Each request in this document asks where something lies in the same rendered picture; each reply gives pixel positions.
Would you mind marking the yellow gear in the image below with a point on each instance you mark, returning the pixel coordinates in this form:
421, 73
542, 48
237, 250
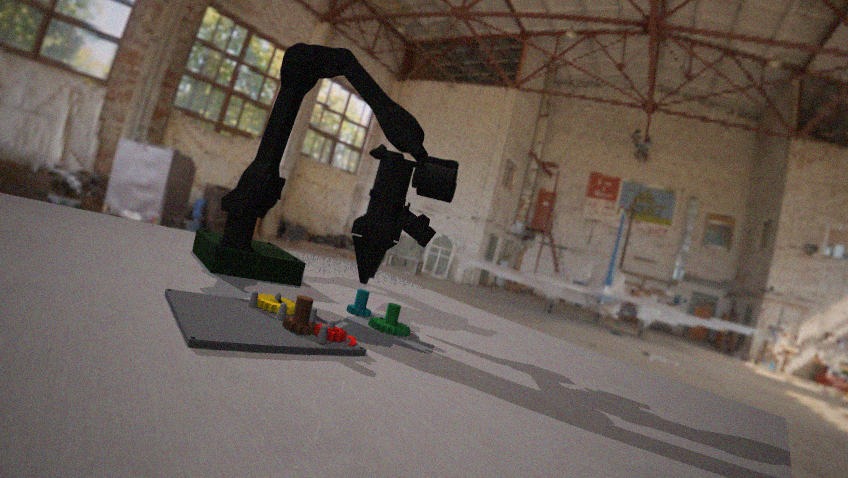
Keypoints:
267, 302

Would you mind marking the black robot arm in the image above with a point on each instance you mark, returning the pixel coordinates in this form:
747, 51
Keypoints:
260, 186

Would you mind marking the teal gear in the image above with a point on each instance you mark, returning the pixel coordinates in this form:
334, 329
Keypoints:
359, 307

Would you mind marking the red gear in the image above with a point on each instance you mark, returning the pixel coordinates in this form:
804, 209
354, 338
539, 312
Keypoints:
336, 334

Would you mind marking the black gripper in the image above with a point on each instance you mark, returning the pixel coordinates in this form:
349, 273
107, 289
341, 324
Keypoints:
377, 228

